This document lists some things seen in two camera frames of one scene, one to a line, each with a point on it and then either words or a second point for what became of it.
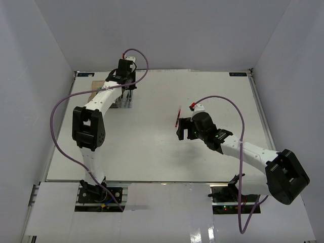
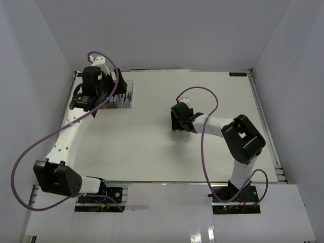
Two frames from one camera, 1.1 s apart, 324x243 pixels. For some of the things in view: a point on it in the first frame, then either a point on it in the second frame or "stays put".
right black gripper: [184, 123] -> [175, 125]
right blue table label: [237, 74] stays put
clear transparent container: [125, 100] stays put
